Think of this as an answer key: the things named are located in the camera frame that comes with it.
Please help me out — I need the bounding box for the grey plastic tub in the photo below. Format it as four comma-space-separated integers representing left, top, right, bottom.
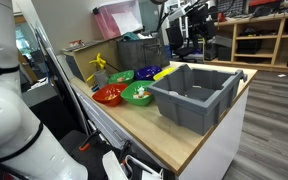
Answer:
148, 65, 247, 135

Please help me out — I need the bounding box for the orange handled black clamp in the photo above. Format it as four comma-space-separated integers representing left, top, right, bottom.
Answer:
79, 130, 100, 151

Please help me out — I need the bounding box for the grey metal cylinder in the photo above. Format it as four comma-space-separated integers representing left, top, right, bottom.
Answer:
94, 70, 108, 88

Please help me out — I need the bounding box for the wooden box with dark panel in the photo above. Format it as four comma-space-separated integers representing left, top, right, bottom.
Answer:
61, 39, 122, 87

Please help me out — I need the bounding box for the red bowl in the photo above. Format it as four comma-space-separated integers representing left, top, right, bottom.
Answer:
92, 83, 127, 107

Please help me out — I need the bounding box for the wooden shelf unit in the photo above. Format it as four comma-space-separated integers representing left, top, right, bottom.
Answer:
207, 13, 288, 73

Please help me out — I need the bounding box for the large green bowl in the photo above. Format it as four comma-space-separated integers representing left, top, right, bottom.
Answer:
121, 80, 153, 106

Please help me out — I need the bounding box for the black office chair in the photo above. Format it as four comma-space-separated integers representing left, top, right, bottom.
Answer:
166, 26, 196, 62

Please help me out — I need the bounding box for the purple bowl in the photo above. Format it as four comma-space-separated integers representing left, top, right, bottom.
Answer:
135, 66, 162, 80

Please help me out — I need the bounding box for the dark grey mesh bin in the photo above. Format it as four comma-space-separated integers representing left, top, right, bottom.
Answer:
117, 38, 169, 70

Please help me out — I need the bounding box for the pink plastic storage box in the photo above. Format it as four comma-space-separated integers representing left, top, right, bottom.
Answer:
92, 0, 143, 40

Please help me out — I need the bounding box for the small green bowl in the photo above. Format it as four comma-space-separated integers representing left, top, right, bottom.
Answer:
108, 70, 134, 84

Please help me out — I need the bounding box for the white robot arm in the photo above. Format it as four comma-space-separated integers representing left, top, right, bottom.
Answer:
0, 0, 88, 180

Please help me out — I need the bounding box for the yellow bowl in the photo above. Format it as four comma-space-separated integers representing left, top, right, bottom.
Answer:
153, 67, 175, 81

